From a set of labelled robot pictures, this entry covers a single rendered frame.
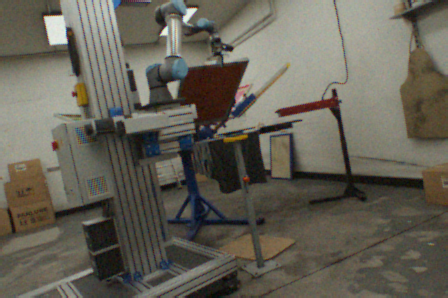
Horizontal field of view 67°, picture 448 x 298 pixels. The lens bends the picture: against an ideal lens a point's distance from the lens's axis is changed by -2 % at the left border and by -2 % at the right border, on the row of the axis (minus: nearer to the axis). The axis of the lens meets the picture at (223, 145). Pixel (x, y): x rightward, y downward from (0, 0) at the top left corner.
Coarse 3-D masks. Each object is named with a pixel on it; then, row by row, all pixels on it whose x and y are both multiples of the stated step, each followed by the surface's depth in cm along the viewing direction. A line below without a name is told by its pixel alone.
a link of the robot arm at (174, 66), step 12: (180, 0) 213; (168, 12) 210; (180, 12) 210; (168, 24) 210; (180, 24) 212; (168, 36) 208; (180, 36) 210; (168, 48) 206; (180, 48) 208; (168, 60) 202; (180, 60) 201; (168, 72) 201; (180, 72) 200
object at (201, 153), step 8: (200, 144) 275; (192, 152) 300; (200, 152) 281; (208, 152) 264; (200, 160) 288; (208, 160) 267; (200, 168) 292; (208, 168) 273; (208, 176) 281; (216, 176) 267
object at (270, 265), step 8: (232, 136) 238; (240, 136) 233; (240, 152) 238; (240, 160) 238; (240, 168) 238; (240, 176) 240; (248, 184) 240; (248, 192) 240; (248, 200) 239; (248, 208) 239; (248, 216) 241; (256, 224) 241; (256, 232) 241; (256, 240) 241; (256, 248) 241; (256, 256) 243; (248, 264) 251; (256, 264) 249; (264, 264) 245; (272, 264) 243; (248, 272) 239; (264, 272) 233
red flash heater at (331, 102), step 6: (312, 102) 352; (318, 102) 352; (324, 102) 351; (330, 102) 350; (282, 108) 356; (288, 108) 355; (294, 108) 355; (300, 108) 354; (306, 108) 354; (312, 108) 353; (318, 108) 352; (282, 114) 357; (288, 114) 356; (294, 114) 355
